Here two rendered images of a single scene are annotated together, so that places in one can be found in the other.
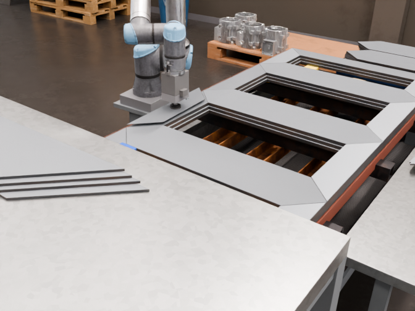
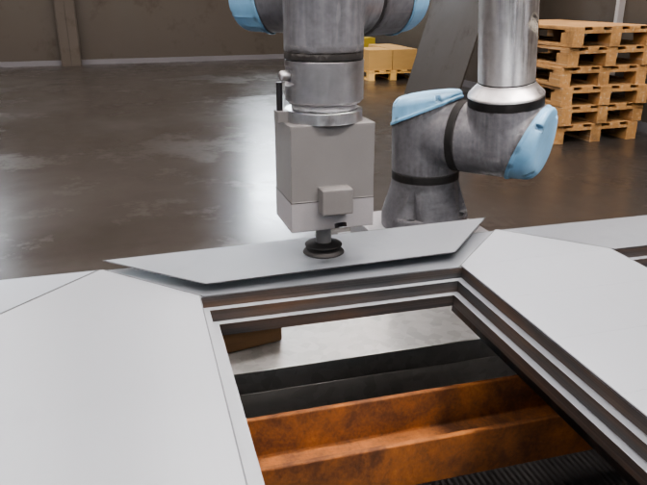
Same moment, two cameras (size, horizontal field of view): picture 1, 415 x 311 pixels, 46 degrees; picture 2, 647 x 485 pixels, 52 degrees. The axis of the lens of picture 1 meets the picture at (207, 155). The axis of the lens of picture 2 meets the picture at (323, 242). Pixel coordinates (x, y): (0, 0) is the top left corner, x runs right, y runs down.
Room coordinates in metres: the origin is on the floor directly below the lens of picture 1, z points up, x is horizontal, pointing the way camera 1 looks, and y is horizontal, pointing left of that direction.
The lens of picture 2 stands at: (1.17, -0.28, 1.11)
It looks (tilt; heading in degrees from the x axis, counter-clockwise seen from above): 21 degrees down; 39
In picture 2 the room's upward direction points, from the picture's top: straight up
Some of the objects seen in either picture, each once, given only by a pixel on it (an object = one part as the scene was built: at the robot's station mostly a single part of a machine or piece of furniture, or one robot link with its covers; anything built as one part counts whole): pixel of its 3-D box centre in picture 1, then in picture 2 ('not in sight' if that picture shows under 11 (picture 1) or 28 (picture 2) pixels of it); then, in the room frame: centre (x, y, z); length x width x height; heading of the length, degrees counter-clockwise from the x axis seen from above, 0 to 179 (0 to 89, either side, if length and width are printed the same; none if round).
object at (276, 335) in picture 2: not in sight; (238, 322); (1.71, 0.30, 0.71); 0.10 x 0.06 x 0.05; 157
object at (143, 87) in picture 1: (148, 81); (424, 195); (2.16, 0.28, 0.78); 0.15 x 0.15 x 0.10
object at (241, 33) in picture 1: (289, 42); not in sight; (4.95, -0.82, 0.20); 1.47 x 0.98 x 0.40; 57
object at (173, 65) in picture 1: (174, 62); (321, 84); (1.67, 0.12, 1.03); 0.08 x 0.08 x 0.05
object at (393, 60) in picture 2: not in sight; (379, 61); (9.12, 5.10, 0.20); 1.08 x 0.74 x 0.39; 57
